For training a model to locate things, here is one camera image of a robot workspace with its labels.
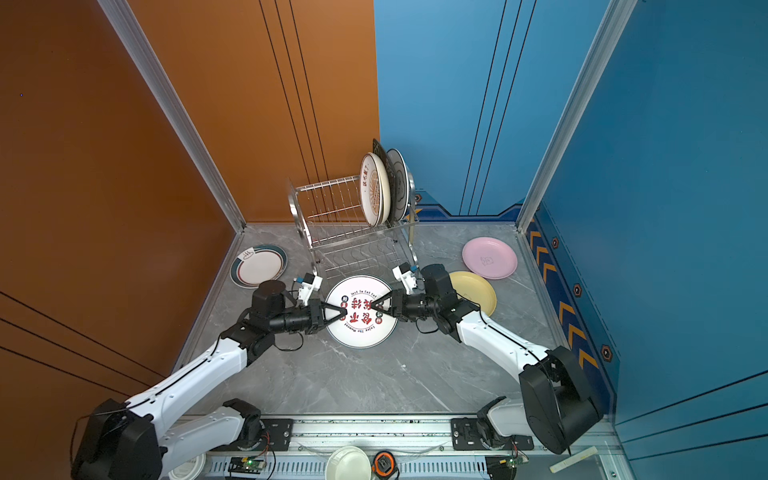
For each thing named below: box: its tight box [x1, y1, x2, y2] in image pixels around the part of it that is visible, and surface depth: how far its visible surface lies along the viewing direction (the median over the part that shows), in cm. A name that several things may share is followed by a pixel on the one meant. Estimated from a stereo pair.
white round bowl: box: [325, 445, 372, 480], surface depth 70 cm
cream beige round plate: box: [370, 152, 391, 227], surface depth 74 cm
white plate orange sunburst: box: [359, 153, 384, 228], surface depth 87 cm
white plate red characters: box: [324, 275, 399, 349], surface depth 77 cm
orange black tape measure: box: [371, 450, 396, 480], surface depth 68 cm
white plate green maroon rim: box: [229, 244, 288, 289], surface depth 109 cm
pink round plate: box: [462, 237, 518, 280], surface depth 111 cm
